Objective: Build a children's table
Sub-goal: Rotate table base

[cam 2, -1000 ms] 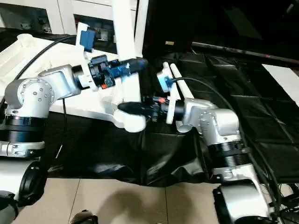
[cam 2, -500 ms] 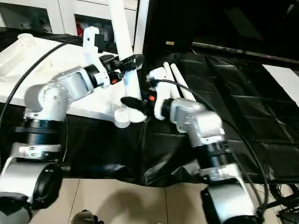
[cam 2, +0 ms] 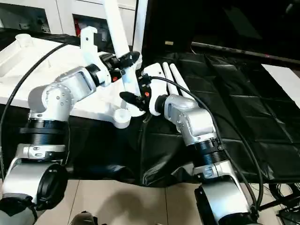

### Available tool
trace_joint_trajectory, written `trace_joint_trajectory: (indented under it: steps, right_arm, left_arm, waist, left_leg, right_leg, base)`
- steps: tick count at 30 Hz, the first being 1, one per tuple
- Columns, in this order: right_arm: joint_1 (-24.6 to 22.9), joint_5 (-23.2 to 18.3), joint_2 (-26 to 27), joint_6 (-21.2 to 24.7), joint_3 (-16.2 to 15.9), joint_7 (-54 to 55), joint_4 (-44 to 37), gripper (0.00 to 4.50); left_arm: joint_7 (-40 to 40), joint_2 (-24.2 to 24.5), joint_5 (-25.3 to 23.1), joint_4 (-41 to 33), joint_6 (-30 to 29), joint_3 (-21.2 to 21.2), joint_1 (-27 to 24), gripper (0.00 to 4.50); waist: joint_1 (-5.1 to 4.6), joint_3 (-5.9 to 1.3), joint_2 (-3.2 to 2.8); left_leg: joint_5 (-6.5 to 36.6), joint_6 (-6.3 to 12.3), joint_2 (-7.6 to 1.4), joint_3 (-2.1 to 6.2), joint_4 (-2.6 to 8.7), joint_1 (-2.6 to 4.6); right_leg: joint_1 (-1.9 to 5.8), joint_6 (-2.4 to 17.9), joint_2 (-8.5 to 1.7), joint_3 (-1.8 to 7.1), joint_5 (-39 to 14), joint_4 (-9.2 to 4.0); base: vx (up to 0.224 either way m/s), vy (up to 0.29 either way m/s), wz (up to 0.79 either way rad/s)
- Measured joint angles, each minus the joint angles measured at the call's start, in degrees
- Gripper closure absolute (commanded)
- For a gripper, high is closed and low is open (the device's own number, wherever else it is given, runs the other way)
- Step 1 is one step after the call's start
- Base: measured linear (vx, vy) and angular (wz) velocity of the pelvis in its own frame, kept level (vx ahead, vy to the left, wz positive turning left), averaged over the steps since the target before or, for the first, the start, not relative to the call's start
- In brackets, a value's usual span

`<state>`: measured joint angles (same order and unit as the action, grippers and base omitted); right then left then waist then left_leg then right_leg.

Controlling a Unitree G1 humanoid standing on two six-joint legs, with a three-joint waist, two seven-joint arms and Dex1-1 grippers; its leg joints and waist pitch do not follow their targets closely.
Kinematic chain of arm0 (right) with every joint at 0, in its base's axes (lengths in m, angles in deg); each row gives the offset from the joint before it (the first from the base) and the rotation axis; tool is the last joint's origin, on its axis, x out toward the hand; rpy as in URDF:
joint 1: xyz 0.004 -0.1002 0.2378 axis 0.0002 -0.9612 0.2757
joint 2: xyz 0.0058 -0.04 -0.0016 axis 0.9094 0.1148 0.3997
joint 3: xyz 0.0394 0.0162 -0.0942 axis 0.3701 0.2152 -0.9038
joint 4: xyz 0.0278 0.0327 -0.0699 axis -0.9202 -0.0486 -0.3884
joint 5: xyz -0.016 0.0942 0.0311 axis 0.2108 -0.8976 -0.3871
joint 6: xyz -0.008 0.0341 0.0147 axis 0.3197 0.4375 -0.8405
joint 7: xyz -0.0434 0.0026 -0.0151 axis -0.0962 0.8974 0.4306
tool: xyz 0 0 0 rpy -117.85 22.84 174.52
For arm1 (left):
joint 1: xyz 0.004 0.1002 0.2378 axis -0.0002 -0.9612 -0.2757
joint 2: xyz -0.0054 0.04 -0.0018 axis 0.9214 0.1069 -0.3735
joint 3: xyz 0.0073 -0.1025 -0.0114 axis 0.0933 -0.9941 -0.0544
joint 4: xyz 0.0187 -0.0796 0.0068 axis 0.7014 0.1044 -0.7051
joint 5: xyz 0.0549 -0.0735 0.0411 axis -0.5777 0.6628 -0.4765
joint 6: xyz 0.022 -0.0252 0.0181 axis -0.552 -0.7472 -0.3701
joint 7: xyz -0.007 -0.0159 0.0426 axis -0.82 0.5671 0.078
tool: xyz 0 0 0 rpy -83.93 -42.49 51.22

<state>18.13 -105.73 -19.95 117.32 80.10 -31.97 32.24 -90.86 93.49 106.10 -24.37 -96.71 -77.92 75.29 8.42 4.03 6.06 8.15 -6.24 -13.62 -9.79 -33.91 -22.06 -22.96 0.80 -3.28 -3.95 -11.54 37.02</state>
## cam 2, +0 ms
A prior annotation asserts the black work mat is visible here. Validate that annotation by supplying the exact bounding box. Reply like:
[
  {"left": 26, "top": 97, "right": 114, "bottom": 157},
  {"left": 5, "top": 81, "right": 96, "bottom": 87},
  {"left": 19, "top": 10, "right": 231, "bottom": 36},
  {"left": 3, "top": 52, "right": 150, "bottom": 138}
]
[{"left": 0, "top": 28, "right": 300, "bottom": 188}]

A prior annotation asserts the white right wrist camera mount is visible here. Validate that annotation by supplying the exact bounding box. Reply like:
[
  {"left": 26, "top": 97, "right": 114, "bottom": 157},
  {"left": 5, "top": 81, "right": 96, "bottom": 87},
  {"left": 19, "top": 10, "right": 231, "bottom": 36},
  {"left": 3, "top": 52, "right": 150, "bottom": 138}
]
[{"left": 142, "top": 62, "right": 168, "bottom": 117}]

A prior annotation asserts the white plastic table top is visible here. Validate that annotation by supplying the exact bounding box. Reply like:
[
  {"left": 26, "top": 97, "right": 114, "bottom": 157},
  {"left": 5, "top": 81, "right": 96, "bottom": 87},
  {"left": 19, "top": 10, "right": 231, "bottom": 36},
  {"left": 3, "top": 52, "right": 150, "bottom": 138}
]
[{"left": 0, "top": 34, "right": 147, "bottom": 129}]

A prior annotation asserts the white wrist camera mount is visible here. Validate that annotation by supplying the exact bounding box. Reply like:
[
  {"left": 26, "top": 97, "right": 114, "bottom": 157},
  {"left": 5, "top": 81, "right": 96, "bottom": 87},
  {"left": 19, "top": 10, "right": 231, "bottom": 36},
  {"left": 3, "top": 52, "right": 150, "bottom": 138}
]
[
  {"left": 142, "top": 62, "right": 168, "bottom": 117},
  {"left": 79, "top": 26, "right": 115, "bottom": 87}
]

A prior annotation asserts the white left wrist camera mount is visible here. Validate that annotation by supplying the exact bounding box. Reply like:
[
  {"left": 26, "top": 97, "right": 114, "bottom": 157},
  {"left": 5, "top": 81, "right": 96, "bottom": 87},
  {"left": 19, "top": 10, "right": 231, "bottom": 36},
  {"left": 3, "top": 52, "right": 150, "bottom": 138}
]
[{"left": 79, "top": 26, "right": 115, "bottom": 87}]

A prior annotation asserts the dark long rod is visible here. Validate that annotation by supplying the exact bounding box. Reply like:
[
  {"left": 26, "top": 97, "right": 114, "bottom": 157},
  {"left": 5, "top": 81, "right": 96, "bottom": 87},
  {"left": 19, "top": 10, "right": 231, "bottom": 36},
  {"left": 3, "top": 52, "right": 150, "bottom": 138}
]
[{"left": 191, "top": 42, "right": 300, "bottom": 65}]

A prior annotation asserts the black cable bundle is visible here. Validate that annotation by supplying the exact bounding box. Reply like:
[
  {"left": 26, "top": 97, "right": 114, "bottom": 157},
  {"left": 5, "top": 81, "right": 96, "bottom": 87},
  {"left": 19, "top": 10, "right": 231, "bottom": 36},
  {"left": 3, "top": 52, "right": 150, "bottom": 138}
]
[{"left": 268, "top": 182, "right": 300, "bottom": 205}]

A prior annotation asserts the black stand frame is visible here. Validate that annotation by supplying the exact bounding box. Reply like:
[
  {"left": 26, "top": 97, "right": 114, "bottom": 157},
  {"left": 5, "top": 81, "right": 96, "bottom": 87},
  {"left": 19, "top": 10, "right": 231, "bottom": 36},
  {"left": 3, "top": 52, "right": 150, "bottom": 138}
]
[{"left": 259, "top": 199, "right": 300, "bottom": 225}]

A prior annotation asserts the black robot foot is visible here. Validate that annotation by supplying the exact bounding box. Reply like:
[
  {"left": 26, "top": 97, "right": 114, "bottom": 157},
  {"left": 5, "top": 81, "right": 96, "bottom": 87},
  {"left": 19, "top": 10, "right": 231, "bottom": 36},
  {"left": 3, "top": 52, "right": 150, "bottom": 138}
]
[{"left": 71, "top": 210, "right": 98, "bottom": 225}]

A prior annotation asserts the white glass door cabinet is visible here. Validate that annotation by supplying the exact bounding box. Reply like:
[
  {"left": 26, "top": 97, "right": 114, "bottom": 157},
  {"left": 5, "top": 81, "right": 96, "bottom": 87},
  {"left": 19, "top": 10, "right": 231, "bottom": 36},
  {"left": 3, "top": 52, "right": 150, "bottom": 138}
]
[{"left": 0, "top": 0, "right": 139, "bottom": 51}]

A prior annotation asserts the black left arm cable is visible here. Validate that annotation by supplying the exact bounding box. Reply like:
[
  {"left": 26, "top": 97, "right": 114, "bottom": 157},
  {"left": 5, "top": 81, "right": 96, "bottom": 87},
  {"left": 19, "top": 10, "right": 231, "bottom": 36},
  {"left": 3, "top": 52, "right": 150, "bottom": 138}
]
[{"left": 0, "top": 42, "right": 66, "bottom": 179}]

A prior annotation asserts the white flat board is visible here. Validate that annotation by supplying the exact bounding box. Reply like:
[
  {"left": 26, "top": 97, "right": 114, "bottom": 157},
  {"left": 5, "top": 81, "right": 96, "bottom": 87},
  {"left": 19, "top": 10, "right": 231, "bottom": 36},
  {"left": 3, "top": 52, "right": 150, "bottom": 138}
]
[{"left": 261, "top": 63, "right": 300, "bottom": 104}]

